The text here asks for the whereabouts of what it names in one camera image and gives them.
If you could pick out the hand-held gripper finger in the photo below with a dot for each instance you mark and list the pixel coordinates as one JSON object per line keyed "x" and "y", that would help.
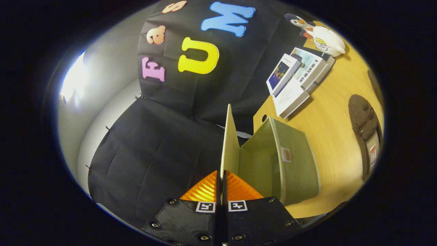
{"x": 224, "y": 193}
{"x": 219, "y": 191}

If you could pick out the green fabric storage box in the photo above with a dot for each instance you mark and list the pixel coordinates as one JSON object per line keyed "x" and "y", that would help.
{"x": 297, "y": 164}

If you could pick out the brown fuzzy shoe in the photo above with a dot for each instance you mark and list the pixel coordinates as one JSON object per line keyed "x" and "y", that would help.
{"x": 375, "y": 85}
{"x": 362, "y": 116}

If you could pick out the black backdrop cloth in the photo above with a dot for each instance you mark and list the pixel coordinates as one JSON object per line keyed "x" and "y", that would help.
{"x": 164, "y": 147}

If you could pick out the white paperback book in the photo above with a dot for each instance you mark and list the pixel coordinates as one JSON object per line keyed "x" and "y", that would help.
{"x": 290, "y": 100}

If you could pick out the black hardcover book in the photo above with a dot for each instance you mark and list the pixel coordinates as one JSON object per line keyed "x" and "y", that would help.
{"x": 329, "y": 65}

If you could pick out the large ceiling light panel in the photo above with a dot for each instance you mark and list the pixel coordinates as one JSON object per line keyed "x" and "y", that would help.
{"x": 73, "y": 78}

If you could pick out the white seal plush toy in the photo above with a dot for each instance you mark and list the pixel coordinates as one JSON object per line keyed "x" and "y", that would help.
{"x": 329, "y": 41}

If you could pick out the grey penguin plush toy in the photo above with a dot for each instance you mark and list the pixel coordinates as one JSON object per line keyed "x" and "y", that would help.
{"x": 300, "y": 23}

